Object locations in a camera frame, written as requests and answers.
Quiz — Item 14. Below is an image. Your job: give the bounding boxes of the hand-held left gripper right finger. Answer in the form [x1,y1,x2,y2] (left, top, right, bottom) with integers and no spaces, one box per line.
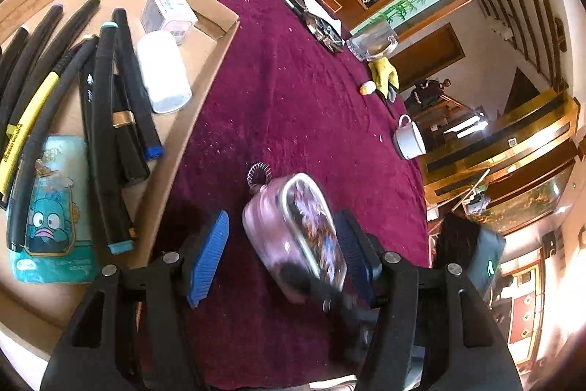
[333,209,523,391]

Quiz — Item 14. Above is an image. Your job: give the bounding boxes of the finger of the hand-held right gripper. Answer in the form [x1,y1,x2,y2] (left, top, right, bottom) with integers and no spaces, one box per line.
[279,262,372,328]

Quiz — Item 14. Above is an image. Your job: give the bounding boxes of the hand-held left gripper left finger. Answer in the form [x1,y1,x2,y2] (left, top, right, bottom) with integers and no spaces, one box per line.
[40,210,230,391]

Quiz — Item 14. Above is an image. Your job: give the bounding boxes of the pink pouch with bead chain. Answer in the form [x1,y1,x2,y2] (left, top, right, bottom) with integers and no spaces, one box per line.
[242,162,349,305]

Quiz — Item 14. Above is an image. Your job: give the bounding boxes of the teal cartoon pouch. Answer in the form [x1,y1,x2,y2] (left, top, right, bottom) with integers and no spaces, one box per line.
[7,134,99,284]

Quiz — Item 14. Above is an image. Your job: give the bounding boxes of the black marker light blue cap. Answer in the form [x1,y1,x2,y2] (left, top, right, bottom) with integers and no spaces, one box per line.
[88,21,138,255]

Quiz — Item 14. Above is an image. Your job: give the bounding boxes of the white plastic bottle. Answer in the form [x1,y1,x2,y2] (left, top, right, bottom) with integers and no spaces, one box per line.
[136,30,193,114]

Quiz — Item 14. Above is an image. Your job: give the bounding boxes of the black marker blue end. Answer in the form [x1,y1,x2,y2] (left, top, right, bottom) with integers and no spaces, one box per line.
[111,7,164,161]

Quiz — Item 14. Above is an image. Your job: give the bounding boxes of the yellow and black pen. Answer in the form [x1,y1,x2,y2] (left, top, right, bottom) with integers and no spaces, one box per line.
[0,52,62,209]

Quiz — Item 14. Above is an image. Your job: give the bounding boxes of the plain black marker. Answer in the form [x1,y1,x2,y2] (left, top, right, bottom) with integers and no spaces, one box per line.
[0,26,30,99]
[9,34,99,245]

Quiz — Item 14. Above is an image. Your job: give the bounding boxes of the small white pink box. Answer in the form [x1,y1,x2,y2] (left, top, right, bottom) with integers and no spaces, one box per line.
[140,0,199,47]

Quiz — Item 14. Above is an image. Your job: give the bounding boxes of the thick black pen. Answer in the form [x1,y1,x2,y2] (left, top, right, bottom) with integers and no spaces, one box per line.
[48,0,102,73]

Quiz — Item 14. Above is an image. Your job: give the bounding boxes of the glass fish tank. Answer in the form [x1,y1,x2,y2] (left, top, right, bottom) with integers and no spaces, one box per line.
[476,164,575,236]

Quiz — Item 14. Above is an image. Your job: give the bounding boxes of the red patterned rug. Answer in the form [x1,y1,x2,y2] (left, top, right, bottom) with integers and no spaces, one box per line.
[499,281,550,346]

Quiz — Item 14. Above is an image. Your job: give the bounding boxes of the gold trimmed wooden counter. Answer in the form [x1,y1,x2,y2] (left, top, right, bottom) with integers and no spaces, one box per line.
[421,91,578,204]

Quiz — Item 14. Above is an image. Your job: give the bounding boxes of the white enamel mug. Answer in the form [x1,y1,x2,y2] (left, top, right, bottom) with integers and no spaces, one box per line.
[392,114,427,160]

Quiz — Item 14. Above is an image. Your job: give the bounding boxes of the purple velvet tablecloth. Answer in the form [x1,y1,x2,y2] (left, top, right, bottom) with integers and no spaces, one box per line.
[116,0,431,389]

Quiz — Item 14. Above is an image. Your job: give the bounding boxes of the yellow cloth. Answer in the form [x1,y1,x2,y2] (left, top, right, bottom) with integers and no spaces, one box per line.
[367,56,400,92]

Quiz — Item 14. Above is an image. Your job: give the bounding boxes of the clear glass mug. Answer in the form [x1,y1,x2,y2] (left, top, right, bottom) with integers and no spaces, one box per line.
[346,23,399,62]

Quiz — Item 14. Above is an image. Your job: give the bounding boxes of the black foil packet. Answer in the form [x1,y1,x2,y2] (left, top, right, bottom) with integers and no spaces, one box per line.
[304,15,346,53]

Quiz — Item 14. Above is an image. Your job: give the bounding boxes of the white paper stack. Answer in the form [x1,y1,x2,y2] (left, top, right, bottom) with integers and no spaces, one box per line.
[302,0,342,30]

